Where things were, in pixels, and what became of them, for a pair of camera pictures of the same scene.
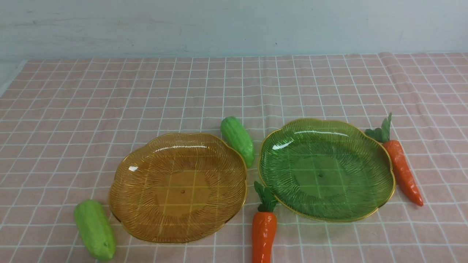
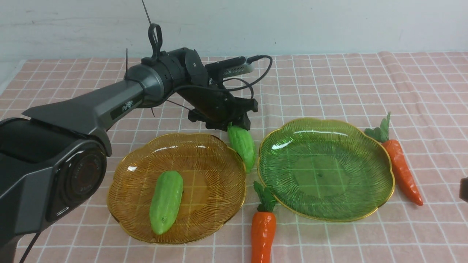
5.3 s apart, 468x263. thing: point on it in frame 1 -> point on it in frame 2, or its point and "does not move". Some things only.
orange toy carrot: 382,134 does not move
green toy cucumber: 96,229 -> 165,201
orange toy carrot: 264,227 does not move
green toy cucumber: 235,134 does not move
